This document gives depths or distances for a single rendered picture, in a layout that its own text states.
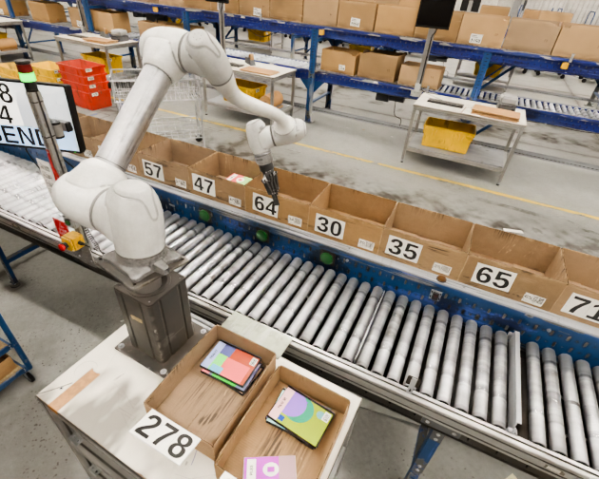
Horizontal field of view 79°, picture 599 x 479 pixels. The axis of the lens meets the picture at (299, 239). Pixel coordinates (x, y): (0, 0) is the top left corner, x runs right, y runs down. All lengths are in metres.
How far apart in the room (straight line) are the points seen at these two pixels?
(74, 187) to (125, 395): 0.74
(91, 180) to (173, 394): 0.78
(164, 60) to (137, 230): 0.61
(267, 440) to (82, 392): 0.68
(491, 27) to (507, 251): 4.31
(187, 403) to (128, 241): 0.61
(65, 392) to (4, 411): 1.08
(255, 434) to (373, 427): 1.06
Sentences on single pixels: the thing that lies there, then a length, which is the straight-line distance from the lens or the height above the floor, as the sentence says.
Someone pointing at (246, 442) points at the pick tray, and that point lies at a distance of 1.37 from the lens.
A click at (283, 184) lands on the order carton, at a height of 0.95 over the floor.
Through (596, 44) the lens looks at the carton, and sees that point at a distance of 6.13.
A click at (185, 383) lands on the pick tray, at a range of 1.50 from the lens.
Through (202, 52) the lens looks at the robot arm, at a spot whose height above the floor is 1.77.
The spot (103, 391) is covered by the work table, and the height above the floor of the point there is 0.75.
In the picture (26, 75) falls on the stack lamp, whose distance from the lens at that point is 1.86.
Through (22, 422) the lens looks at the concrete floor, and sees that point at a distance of 2.59.
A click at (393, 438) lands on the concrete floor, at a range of 2.31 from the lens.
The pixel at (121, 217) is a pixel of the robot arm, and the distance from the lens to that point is 1.18.
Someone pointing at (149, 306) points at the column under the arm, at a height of 1.07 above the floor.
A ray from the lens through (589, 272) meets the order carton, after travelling 2.19.
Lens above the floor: 2.00
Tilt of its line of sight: 36 degrees down
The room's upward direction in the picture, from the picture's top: 5 degrees clockwise
